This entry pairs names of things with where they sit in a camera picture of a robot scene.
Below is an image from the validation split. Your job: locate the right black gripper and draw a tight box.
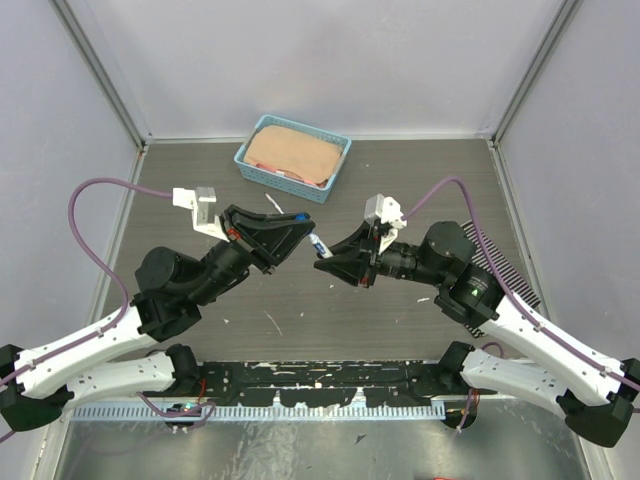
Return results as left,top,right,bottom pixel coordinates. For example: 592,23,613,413
314,216,448,286

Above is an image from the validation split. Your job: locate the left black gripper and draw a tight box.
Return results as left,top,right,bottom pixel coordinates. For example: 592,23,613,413
191,204,318,307

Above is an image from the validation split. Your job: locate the white marker blue print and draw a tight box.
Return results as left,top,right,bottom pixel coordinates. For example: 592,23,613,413
308,232,333,259

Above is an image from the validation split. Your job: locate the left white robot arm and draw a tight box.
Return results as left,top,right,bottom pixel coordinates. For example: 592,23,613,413
1,205,315,432

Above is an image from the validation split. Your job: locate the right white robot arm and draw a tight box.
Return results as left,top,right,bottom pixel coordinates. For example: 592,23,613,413
314,221,639,448

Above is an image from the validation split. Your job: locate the white pen upper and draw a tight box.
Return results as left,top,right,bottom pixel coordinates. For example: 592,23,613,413
264,192,284,214

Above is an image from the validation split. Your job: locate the blue plastic basket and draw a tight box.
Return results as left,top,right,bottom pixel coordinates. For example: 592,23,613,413
234,115,352,204

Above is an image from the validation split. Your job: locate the peach folded towel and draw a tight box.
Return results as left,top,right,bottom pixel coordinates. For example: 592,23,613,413
244,125,343,187

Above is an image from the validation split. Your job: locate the black white striped cloth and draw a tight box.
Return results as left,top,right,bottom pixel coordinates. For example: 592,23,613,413
455,220,541,311

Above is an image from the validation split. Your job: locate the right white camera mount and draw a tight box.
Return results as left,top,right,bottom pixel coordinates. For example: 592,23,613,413
364,194,407,254

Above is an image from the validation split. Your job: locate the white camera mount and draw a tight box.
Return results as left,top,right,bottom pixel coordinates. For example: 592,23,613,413
172,187,229,242
364,194,407,254

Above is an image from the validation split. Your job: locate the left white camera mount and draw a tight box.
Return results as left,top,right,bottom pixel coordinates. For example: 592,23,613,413
172,187,229,242

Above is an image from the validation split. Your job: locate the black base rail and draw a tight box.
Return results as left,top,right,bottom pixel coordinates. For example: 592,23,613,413
142,359,474,407

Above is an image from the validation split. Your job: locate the blue slotted cable duct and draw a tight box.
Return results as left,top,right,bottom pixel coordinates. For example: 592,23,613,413
71,401,446,422

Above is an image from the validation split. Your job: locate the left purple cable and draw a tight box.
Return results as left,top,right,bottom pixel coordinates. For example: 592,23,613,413
0,178,219,444

